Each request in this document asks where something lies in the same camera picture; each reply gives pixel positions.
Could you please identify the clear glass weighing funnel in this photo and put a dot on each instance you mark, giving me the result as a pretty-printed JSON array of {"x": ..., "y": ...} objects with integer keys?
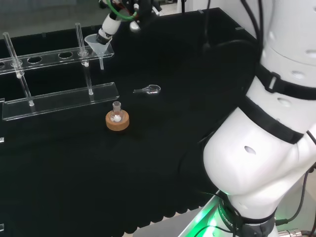
[{"x": 150, "y": 89}]

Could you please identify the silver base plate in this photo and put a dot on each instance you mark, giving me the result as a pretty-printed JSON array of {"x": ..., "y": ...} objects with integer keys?
[{"x": 172, "y": 222}]

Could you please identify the clear plastic funnel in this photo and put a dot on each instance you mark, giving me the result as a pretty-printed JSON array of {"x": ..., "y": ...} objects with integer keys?
[{"x": 100, "y": 50}]

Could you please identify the black bench cloth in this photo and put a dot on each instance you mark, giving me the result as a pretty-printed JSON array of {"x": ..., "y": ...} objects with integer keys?
[{"x": 148, "y": 148}]

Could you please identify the clear acrylic funnel stand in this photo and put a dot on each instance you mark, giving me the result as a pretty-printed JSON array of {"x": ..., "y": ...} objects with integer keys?
[{"x": 61, "y": 98}]

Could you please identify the clear acrylic rack edge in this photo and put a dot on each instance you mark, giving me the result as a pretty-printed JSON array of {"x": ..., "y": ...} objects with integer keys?
[{"x": 1, "y": 138}]

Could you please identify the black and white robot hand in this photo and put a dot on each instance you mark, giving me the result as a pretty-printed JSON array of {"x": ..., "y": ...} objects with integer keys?
[{"x": 109, "y": 24}]

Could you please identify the small round-bottom glass flask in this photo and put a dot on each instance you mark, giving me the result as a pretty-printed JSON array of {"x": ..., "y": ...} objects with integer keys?
[{"x": 116, "y": 113}]

